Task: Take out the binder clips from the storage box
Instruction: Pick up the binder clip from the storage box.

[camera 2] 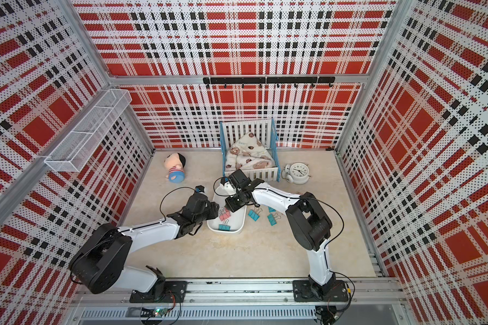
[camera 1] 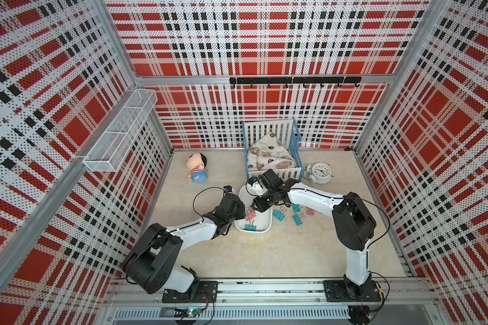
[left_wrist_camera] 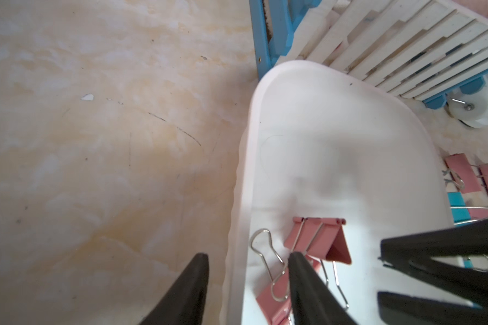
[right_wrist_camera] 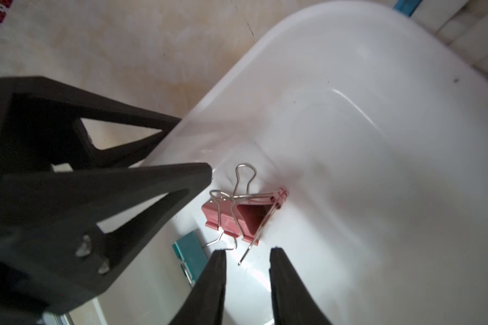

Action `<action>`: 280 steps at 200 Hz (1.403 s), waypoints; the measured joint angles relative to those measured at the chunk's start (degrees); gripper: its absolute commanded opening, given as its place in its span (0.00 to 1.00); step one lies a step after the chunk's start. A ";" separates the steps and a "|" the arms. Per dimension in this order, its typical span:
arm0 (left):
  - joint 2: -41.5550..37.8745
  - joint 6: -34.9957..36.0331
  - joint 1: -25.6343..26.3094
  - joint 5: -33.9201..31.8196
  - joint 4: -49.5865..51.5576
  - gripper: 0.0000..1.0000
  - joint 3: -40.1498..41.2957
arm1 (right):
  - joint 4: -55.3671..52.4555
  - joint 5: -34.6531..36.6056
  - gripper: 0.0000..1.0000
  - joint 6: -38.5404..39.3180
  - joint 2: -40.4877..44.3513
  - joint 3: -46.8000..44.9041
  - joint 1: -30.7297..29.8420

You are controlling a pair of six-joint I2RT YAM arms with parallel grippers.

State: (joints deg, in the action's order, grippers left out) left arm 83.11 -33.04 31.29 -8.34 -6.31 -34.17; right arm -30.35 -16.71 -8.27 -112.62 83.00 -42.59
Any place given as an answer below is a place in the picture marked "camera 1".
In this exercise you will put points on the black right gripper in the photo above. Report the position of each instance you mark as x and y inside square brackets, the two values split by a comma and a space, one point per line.
[260, 206]

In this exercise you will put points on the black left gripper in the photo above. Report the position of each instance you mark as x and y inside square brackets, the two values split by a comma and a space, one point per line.
[240, 208]

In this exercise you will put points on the teal binder clip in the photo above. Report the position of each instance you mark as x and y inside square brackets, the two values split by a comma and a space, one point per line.
[296, 208]
[298, 218]
[250, 226]
[279, 213]

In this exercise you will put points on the white plastic storage box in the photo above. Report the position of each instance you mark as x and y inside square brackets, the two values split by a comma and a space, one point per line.
[263, 220]

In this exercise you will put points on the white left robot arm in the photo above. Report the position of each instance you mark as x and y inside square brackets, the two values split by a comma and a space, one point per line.
[151, 262]

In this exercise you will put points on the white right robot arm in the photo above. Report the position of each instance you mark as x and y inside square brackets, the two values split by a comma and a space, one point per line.
[353, 222]

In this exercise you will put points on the printed white blanket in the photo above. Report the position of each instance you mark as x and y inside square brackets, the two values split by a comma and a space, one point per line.
[269, 153]

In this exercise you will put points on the blue white toy crib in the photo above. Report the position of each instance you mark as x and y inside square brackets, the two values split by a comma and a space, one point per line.
[288, 134]

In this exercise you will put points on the white alarm clock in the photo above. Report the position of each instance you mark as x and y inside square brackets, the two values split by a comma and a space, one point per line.
[318, 173]

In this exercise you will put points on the black hook rail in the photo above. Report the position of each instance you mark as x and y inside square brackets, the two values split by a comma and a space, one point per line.
[294, 80]

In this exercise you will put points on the white wire mesh shelf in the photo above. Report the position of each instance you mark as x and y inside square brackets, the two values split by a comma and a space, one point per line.
[109, 152]

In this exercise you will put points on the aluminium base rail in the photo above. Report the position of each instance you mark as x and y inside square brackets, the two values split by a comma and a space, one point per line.
[280, 300]

